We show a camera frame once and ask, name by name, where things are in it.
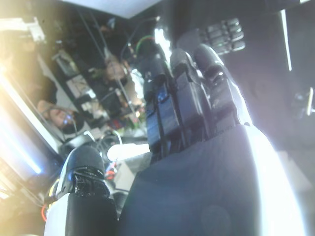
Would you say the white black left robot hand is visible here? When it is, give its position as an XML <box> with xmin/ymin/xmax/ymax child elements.
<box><xmin>43</xmin><ymin>44</ymin><xmax>311</xmax><ymax>236</ymax></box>

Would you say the black handheld radio device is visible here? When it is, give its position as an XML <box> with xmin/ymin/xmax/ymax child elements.
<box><xmin>177</xmin><ymin>14</ymin><xmax>249</xmax><ymax>57</ymax></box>

